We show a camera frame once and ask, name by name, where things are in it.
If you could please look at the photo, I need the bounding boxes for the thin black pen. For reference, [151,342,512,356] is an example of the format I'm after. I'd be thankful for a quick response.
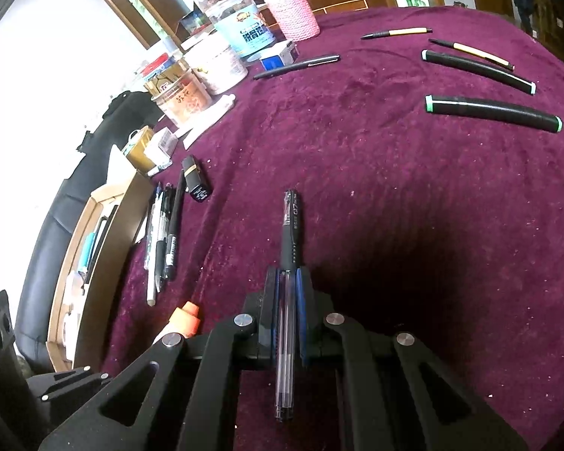
[252,54,342,80]

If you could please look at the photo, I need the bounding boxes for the blue patterned pen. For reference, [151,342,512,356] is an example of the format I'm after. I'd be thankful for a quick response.
[144,182,164,271]

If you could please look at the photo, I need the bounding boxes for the shallow cardboard box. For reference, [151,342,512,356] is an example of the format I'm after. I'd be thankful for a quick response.
[46,164,156,373]

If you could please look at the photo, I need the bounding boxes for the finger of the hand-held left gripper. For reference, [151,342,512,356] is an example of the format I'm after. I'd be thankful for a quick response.
[27,365,117,426]

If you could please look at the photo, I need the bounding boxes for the clear jar orange label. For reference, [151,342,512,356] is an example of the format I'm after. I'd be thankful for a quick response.
[150,68,213,126]

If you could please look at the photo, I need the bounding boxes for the white pen teal tip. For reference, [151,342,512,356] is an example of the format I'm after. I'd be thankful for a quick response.
[146,192,163,306]

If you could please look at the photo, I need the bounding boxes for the jar in pink knitted sleeve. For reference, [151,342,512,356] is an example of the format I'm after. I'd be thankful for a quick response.
[262,0,321,41]

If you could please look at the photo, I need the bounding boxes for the black lipstick gold band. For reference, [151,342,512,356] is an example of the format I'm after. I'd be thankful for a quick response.
[182,155,214,204]

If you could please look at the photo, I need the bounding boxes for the black marker white green ends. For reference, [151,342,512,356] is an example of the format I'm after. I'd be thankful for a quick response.
[421,49,538,96]

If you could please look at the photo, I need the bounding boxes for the white paper sheet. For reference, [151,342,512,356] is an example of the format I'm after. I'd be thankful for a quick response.
[106,143,138,185]

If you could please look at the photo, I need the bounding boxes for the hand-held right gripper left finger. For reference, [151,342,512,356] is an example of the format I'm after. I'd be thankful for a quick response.
[38,268,280,451]

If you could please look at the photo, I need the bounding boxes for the black capped gel pen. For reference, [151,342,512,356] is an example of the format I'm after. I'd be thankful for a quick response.
[274,189,304,422]

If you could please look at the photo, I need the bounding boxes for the small white barcode box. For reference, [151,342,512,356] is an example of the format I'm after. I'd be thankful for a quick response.
[147,130,179,157]

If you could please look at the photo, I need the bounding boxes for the brown packing tape roll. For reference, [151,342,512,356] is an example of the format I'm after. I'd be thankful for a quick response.
[123,126,157,176]

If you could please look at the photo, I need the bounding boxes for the purple velvet tablecloth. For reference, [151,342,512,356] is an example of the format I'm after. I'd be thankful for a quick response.
[99,5,564,451]

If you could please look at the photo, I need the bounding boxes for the matte black pen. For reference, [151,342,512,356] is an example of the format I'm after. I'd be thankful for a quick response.
[162,169,187,283]

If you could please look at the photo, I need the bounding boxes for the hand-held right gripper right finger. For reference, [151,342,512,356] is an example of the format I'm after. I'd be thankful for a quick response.
[297,268,527,451]

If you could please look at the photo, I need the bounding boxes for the red printed container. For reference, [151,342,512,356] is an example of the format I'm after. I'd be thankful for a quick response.
[136,53,191,97]

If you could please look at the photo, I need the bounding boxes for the yellow pencil black tip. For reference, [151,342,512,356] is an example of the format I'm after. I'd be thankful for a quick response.
[360,27,434,41]

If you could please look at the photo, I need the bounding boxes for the small blue white box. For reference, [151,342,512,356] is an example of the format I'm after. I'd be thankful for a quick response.
[258,40,300,71]

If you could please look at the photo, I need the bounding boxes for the cream black ballpoint pen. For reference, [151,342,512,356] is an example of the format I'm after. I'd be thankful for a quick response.
[428,38,516,71]

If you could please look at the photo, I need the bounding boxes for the strawberry printed tube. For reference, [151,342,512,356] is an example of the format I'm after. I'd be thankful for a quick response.
[176,94,237,145]

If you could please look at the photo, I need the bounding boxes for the white plastic jar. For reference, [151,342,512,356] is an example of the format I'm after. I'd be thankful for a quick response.
[183,33,249,95]

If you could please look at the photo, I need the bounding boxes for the black leather sofa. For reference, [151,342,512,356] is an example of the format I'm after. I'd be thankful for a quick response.
[16,90,167,372]

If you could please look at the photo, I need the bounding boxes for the clear jar blue label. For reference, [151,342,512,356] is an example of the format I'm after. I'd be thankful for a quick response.
[214,0,276,60]

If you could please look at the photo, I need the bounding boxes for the white glue bottle orange cap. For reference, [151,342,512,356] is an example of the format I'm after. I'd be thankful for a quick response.
[154,301,202,347]

